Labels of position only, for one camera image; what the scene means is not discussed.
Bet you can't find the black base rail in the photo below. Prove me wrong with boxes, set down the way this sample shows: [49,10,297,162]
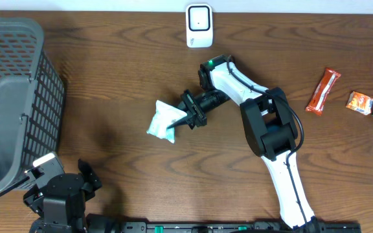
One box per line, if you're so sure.
[119,221,362,233]

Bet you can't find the teal wet wipes pack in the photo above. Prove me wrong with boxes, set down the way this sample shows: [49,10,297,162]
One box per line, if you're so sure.
[147,100,187,144]

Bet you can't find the white barcode scanner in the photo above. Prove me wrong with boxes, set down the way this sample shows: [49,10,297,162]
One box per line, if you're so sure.
[185,3,214,48]

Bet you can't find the red chocolate bar wrapper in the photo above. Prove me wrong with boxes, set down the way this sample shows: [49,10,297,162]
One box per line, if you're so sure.
[305,68,341,116]

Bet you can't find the grey plastic basket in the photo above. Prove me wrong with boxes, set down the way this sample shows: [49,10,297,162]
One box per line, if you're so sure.
[0,17,65,192]

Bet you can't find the orange snack packet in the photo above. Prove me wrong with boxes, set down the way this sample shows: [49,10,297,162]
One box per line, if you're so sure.
[346,91,373,115]

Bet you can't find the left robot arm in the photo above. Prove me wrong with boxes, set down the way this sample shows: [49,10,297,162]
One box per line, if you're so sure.
[23,153,120,233]

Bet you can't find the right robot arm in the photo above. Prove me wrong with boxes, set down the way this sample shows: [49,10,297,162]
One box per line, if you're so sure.
[169,55,318,232]

